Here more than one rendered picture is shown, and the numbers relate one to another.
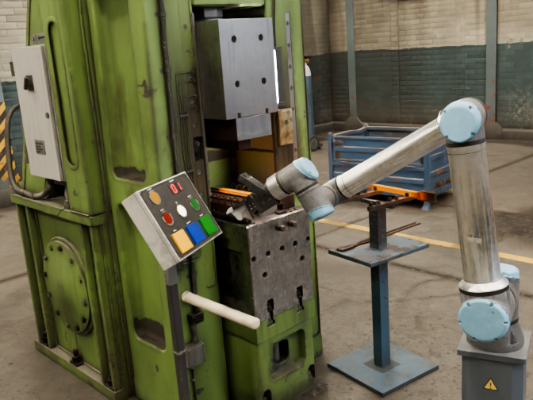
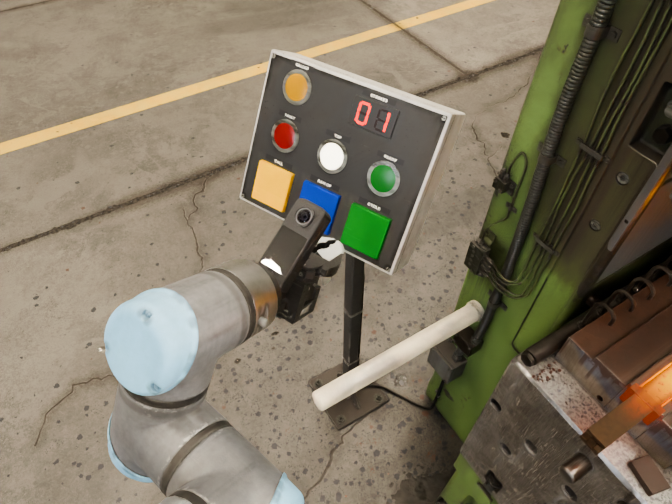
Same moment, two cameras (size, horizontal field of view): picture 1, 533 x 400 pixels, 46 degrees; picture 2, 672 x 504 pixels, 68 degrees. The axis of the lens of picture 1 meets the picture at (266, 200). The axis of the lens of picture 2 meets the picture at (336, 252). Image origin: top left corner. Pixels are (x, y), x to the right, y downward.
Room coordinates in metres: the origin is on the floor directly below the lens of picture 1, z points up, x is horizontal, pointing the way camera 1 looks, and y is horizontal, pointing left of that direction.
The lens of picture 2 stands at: (2.33, -0.34, 1.64)
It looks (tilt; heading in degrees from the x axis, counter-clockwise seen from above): 50 degrees down; 101
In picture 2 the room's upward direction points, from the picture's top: straight up
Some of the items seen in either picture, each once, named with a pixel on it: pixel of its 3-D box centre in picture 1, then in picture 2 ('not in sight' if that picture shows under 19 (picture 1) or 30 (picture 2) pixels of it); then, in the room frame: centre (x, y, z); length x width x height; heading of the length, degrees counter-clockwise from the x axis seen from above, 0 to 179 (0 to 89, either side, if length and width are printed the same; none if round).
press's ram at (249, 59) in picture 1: (225, 68); not in sight; (2.85, 0.14, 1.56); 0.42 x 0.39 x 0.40; 43
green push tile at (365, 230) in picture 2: (207, 225); (366, 230); (2.27, 0.23, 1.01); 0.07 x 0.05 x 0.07; 158
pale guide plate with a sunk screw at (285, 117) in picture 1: (285, 126); not in sight; (2.98, -0.12, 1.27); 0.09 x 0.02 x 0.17; 133
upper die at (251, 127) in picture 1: (223, 125); not in sight; (2.82, 0.17, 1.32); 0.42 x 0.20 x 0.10; 43
